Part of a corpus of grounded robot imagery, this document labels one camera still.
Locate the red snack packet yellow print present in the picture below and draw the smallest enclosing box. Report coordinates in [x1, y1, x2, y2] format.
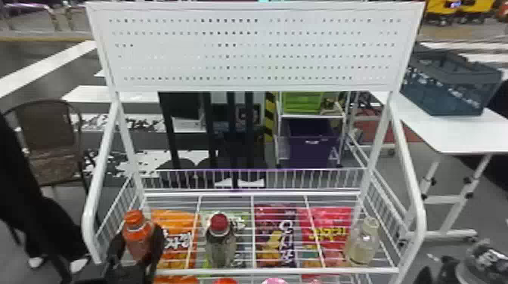
[297, 205, 354, 268]

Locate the green bottle red cap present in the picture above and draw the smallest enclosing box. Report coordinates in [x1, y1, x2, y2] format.
[204, 211, 239, 269]

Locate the purple crate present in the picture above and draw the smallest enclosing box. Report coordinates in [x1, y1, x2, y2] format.
[285, 118, 341, 168]

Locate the small white shelf trolley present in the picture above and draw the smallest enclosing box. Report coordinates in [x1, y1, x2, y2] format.
[274, 91, 352, 168]

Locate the green basket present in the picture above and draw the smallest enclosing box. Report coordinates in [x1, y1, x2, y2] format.
[281, 91, 325, 116]

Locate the yellow black striped post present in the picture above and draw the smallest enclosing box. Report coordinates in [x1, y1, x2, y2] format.
[263, 91, 277, 143]

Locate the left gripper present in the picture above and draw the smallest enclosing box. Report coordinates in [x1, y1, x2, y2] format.
[99, 223, 166, 284]

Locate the dark red snack packet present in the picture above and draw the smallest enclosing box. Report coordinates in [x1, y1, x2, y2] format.
[253, 203, 299, 269]

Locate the clear bottle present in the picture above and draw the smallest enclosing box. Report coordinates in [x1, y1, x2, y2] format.
[343, 215, 381, 266]

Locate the orange snack packet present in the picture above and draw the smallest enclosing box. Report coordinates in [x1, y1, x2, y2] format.
[150, 208, 200, 271]
[153, 275, 200, 284]

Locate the brown chair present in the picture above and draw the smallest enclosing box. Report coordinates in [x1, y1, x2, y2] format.
[3, 99, 91, 195]

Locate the blue basket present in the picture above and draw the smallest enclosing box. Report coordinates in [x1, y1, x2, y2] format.
[400, 51, 504, 117]

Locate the green snack packet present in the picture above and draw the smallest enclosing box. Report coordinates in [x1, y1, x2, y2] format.
[200, 210, 252, 269]

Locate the orange bottle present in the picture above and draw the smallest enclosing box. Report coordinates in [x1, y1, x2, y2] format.
[121, 209, 155, 263]

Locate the white side table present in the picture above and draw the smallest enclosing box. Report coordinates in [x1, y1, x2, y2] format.
[369, 90, 508, 242]

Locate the white wire rack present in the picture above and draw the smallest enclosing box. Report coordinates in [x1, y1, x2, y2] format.
[81, 1, 428, 284]

